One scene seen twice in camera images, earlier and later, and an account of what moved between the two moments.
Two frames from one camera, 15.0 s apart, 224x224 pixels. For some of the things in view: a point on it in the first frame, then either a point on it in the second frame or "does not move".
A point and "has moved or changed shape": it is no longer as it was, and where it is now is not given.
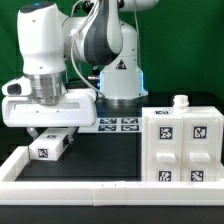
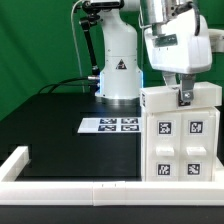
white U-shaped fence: (15, 191) does not move
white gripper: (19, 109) → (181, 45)
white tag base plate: (114, 125) does not move
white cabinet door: (164, 148) does not move
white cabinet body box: (182, 143) does not move
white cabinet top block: (49, 145) → (166, 98)
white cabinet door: (200, 147) has moved or changed shape
